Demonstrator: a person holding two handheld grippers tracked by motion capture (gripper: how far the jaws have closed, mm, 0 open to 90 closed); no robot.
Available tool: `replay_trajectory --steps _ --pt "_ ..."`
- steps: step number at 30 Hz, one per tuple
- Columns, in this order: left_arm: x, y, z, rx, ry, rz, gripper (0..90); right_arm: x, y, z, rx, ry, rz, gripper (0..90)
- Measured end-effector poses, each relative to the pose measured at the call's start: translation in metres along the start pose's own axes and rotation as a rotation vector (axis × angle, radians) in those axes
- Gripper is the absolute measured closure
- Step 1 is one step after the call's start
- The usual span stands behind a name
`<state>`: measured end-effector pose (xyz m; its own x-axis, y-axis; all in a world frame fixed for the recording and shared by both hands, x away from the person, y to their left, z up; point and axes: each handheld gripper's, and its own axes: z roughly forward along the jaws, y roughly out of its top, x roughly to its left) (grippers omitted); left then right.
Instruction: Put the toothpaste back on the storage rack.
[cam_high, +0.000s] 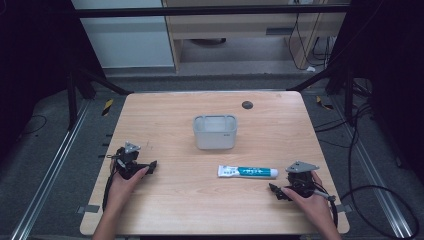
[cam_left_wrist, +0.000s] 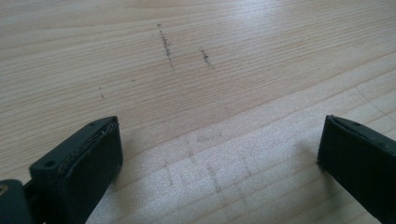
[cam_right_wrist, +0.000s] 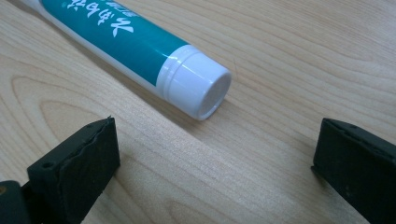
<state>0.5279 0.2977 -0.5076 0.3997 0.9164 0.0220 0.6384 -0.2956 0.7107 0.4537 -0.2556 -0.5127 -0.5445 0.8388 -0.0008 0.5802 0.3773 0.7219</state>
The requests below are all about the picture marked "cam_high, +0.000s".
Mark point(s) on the grey plastic basket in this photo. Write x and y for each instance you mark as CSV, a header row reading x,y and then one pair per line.
x,y
215,131

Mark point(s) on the aluminium floor rail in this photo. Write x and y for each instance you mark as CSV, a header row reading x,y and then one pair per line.
x,y
46,176
376,180

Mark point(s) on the yellow and black tape strip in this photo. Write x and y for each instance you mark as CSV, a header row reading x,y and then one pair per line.
x,y
323,103
107,107

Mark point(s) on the person's right hand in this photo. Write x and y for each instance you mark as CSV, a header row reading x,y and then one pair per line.
x,y
311,205

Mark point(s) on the grey tape patch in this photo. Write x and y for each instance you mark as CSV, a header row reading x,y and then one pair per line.
x,y
88,209
344,208

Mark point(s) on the white plug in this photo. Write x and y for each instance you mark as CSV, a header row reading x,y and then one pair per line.
x,y
310,69

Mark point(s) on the black metal stand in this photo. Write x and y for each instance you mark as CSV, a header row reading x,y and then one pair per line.
x,y
71,100
348,96

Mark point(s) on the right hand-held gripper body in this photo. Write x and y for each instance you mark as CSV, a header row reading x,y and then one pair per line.
x,y
301,181

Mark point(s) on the person's left hand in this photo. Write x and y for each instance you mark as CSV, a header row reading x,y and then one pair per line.
x,y
123,188

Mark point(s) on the black horizontal frame bar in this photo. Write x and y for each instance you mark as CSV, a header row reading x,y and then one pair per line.
x,y
210,10

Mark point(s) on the black curtain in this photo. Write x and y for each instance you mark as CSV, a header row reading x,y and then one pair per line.
x,y
36,66
390,73

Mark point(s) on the white cabinet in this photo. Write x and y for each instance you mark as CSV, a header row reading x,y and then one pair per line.
x,y
128,41

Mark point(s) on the white and teal toothpaste tube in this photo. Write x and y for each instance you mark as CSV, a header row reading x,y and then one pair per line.
x,y
248,171

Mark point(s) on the light wooden desk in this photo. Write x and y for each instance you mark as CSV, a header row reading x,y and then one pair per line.
x,y
246,31

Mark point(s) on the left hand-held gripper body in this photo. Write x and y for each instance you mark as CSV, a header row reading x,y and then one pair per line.
x,y
127,165

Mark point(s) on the round grey table grommet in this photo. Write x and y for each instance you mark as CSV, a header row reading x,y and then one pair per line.
x,y
247,105

